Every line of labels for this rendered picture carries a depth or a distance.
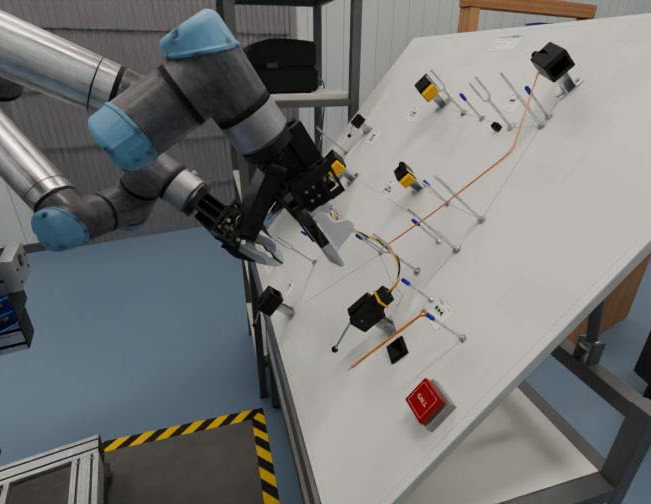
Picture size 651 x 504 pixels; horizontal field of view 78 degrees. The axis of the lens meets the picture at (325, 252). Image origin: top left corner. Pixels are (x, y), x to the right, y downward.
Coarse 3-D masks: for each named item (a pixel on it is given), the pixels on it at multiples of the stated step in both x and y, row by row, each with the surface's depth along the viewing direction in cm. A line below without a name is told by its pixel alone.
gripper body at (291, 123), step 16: (288, 128) 51; (304, 128) 52; (272, 144) 49; (288, 144) 52; (304, 144) 53; (256, 160) 50; (272, 160) 52; (288, 160) 53; (304, 160) 54; (320, 160) 54; (288, 176) 54; (304, 176) 53; (320, 176) 54; (336, 176) 55; (288, 192) 53; (304, 192) 55; (320, 192) 56; (336, 192) 56; (288, 208) 54
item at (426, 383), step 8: (424, 384) 62; (432, 384) 62; (416, 392) 63; (424, 392) 62; (432, 392) 61; (408, 400) 63; (416, 400) 62; (424, 400) 61; (432, 400) 60; (440, 400) 59; (416, 408) 61; (424, 408) 60; (432, 408) 59; (416, 416) 61; (424, 416) 60; (424, 424) 60
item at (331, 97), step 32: (224, 0) 131; (256, 0) 180; (288, 0) 183; (320, 0) 178; (352, 0) 142; (320, 32) 192; (352, 32) 145; (320, 64) 198; (352, 64) 150; (288, 96) 152; (320, 96) 155; (352, 96) 155; (320, 128) 212; (256, 288) 179; (256, 352) 194
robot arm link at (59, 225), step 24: (0, 120) 67; (0, 144) 65; (24, 144) 67; (0, 168) 66; (24, 168) 66; (48, 168) 68; (24, 192) 66; (48, 192) 66; (72, 192) 68; (48, 216) 63; (72, 216) 65; (96, 216) 69; (48, 240) 65; (72, 240) 66
